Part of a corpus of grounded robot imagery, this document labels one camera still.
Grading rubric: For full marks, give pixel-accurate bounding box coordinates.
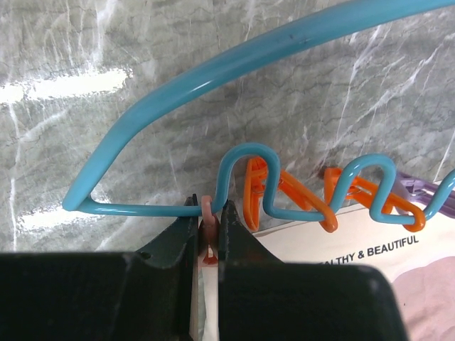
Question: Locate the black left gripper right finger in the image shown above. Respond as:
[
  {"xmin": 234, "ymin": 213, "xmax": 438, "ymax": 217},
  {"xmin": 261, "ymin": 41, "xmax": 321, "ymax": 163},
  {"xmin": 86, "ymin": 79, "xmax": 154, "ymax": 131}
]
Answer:
[{"xmin": 218, "ymin": 201, "xmax": 408, "ymax": 340}]

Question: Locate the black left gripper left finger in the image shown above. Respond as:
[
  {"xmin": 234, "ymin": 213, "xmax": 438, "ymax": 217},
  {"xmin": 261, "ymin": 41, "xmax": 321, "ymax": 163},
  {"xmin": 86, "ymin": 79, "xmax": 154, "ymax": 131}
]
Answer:
[{"xmin": 0, "ymin": 193, "xmax": 200, "ymax": 341}]

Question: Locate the pink clip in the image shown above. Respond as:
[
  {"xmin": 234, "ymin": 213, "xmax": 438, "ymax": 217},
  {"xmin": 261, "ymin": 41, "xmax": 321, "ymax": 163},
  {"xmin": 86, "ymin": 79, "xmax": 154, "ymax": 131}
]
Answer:
[{"xmin": 198, "ymin": 195, "xmax": 220, "ymax": 268}]

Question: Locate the blue wavy hanger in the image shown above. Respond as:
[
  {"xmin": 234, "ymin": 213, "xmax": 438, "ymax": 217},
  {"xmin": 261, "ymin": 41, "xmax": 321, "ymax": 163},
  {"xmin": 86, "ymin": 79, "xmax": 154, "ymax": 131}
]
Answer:
[{"xmin": 62, "ymin": 1, "xmax": 454, "ymax": 225}]

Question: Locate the pink and cream underwear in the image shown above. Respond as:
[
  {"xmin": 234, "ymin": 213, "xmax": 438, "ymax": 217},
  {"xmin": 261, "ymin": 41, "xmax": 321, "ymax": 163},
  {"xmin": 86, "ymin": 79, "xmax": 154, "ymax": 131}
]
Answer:
[{"xmin": 190, "ymin": 179, "xmax": 455, "ymax": 341}]

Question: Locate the orange clip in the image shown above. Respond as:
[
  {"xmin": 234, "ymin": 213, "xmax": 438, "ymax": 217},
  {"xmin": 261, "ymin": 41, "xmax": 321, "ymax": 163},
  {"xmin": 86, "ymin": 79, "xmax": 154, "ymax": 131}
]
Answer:
[
  {"xmin": 243, "ymin": 156, "xmax": 338, "ymax": 233},
  {"xmin": 323, "ymin": 166, "xmax": 427, "ymax": 232}
]

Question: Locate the purple clip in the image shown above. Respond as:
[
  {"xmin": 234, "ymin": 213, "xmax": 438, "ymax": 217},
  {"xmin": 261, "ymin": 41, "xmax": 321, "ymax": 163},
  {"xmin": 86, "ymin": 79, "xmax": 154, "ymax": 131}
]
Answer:
[{"xmin": 392, "ymin": 171, "xmax": 439, "ymax": 205}]

